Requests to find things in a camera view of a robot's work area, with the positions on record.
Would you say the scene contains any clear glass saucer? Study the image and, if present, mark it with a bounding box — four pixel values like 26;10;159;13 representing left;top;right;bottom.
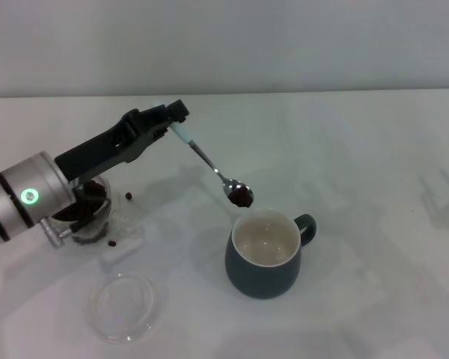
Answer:
86;272;162;336

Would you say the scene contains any left wrist cable with connector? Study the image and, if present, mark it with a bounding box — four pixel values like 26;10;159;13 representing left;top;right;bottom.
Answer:
40;188;112;250

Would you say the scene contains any dark teal ceramic mug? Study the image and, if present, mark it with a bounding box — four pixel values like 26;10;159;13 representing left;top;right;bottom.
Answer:
224;208;318;300

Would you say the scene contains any blue-handled metal spoon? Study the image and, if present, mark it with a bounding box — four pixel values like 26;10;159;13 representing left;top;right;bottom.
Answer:
153;101;254;208

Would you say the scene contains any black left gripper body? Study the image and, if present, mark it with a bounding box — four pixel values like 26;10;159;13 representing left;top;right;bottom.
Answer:
55;108;153;181

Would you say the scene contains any coffee beans heap in glass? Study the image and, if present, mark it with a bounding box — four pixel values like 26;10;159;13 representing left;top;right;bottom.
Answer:
54;179;109;244

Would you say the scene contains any scooped coffee beans portion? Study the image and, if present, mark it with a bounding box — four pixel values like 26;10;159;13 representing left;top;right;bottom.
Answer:
227;186;254;208

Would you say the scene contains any clear double-wall glass cup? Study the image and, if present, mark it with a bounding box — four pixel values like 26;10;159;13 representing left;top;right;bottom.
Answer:
51;176;143;246

